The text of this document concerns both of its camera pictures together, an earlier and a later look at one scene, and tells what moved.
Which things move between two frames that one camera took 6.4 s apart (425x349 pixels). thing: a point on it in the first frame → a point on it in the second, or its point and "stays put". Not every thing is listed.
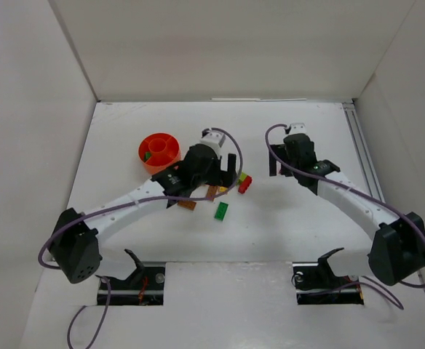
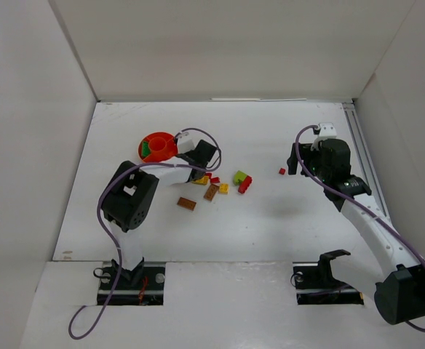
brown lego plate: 187,204 stays put
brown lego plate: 212,191 stays put
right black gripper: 277,156 → 303,156
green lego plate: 221,211 → 145,150
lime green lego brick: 241,177 stays put
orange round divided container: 158,151 stays put
